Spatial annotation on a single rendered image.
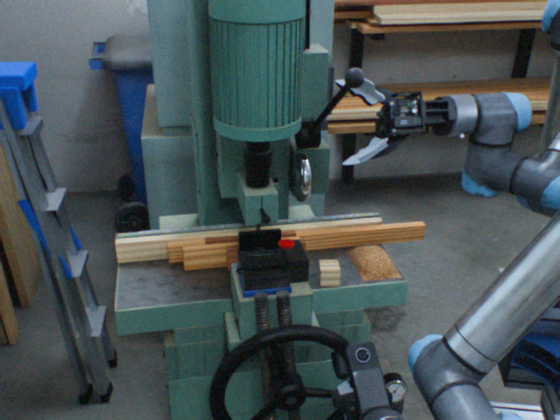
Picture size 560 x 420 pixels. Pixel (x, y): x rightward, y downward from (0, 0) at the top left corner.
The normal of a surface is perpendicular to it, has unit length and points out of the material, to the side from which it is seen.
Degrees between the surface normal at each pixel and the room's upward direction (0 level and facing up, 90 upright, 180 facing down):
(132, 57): 22
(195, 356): 90
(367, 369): 35
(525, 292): 67
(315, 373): 90
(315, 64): 90
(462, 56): 90
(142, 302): 0
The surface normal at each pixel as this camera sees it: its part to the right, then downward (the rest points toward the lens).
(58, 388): 0.00, -0.88
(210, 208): 0.18, 0.46
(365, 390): -0.01, -0.46
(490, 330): -0.47, 0.03
